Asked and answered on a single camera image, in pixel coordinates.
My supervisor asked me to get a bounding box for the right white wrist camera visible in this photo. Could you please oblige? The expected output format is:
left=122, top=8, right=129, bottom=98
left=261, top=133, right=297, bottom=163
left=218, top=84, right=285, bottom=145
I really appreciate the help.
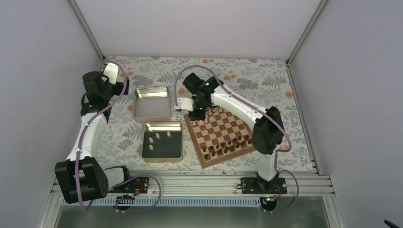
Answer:
left=174, top=97, right=194, bottom=111

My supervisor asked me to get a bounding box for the wooden chess board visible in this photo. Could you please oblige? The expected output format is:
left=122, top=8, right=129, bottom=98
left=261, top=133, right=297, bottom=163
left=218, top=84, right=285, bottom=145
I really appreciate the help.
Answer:
left=184, top=106, right=255, bottom=169

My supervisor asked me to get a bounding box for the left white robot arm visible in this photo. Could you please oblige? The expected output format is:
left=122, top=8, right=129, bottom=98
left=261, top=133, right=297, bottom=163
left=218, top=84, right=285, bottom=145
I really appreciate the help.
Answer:
left=55, top=66, right=132, bottom=204

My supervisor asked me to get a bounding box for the floral table mat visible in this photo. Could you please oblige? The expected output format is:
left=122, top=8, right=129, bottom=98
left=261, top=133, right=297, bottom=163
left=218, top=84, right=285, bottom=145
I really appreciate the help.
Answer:
left=98, top=56, right=314, bottom=172

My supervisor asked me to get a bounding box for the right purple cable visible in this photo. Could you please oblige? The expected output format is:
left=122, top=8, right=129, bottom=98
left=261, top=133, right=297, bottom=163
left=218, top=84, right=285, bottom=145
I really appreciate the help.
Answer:
left=173, top=65, right=300, bottom=215

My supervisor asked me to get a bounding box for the gold tin with pieces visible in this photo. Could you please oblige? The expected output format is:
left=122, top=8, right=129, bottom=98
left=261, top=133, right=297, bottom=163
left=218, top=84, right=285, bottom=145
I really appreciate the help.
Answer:
left=141, top=122, right=183, bottom=163

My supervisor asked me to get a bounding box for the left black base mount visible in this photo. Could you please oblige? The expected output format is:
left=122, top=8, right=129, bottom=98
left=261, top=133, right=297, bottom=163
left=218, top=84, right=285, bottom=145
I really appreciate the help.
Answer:
left=104, top=165, right=149, bottom=198

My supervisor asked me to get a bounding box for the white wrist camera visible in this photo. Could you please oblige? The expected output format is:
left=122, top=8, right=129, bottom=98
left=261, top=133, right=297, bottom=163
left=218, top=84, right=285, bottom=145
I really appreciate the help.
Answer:
left=174, top=97, right=194, bottom=111
left=103, top=63, right=119, bottom=85

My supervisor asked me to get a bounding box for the right aluminium frame post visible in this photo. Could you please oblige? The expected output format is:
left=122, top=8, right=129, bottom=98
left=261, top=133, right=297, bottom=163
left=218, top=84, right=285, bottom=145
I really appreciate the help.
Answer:
left=286, top=0, right=328, bottom=66

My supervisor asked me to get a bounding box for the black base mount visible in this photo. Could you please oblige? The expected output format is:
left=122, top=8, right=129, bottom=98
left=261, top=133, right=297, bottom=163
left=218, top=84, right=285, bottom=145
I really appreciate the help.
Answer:
left=236, top=173, right=288, bottom=195
left=104, top=165, right=149, bottom=198

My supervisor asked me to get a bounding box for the aluminium corner frame post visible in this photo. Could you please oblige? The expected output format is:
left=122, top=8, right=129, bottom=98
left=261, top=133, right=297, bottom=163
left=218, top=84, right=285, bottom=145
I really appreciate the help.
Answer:
left=67, top=0, right=105, bottom=60

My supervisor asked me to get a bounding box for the aluminium front rail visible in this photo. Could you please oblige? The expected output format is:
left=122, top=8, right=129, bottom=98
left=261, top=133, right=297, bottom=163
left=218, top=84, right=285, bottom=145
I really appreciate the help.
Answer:
left=91, top=171, right=335, bottom=207

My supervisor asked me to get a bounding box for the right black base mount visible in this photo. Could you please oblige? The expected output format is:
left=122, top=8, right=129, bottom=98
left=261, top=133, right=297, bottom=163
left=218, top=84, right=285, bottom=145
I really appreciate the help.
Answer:
left=236, top=173, right=288, bottom=195

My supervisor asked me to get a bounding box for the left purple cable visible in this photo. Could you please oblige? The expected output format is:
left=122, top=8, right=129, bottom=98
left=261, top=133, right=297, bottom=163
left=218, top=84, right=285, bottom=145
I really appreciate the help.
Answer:
left=74, top=59, right=130, bottom=213

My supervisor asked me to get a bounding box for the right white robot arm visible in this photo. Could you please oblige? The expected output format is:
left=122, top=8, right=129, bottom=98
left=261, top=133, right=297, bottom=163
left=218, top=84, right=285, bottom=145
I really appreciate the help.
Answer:
left=183, top=73, right=286, bottom=193

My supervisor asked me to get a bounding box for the purple cable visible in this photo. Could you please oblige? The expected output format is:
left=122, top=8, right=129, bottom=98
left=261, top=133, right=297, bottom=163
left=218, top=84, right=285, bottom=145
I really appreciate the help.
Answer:
left=173, top=65, right=300, bottom=215
left=74, top=59, right=130, bottom=213

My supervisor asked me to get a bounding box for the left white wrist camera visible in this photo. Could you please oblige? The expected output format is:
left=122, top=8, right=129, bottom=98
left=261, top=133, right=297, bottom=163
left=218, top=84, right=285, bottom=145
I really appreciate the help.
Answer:
left=103, top=63, right=119, bottom=85

